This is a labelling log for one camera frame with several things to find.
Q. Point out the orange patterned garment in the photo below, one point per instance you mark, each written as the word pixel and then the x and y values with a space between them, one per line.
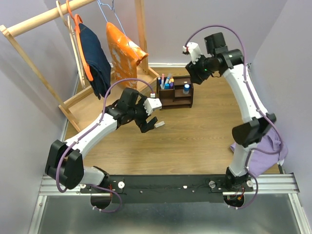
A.
pixel 126 55

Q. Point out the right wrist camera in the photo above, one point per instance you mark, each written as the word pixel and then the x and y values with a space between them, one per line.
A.
pixel 193 50

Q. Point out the navy blue garment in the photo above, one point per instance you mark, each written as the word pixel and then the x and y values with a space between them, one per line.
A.
pixel 97 60

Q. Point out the orange hanger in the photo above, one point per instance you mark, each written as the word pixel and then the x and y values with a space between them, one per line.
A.
pixel 78 22

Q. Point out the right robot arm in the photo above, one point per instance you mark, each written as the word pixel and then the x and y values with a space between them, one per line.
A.
pixel 256 119

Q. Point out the blue grey glue stick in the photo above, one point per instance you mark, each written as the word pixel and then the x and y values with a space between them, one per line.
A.
pixel 186 89

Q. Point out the blue wire hanger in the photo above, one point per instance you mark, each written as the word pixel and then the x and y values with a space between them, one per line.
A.
pixel 108 11

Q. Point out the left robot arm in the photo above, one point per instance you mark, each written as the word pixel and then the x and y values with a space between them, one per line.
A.
pixel 65 159

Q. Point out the brown wooden desk organizer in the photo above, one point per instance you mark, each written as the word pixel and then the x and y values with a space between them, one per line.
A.
pixel 174 98

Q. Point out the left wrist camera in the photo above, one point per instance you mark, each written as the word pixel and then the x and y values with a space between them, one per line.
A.
pixel 152 104

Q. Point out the wooden clothes rack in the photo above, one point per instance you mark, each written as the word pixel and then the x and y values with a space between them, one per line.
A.
pixel 36 67

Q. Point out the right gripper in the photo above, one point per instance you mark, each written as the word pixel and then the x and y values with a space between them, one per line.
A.
pixel 192 69

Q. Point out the beige hanger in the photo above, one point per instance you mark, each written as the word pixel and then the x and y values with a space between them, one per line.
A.
pixel 67 23

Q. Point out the purple cloth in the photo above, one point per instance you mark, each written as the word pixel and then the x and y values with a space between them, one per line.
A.
pixel 270 151

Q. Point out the white dark-blue marker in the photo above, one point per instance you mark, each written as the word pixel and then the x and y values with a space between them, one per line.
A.
pixel 159 82

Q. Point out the white eraser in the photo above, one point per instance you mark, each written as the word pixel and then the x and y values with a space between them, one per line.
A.
pixel 157 125

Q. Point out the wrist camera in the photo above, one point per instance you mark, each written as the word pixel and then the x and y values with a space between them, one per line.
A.
pixel 152 104
pixel 193 50

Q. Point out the white pink marker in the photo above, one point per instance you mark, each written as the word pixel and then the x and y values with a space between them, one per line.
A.
pixel 162 81

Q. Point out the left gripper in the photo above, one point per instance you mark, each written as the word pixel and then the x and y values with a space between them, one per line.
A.
pixel 141 124

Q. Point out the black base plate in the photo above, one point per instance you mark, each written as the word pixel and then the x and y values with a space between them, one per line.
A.
pixel 173 188

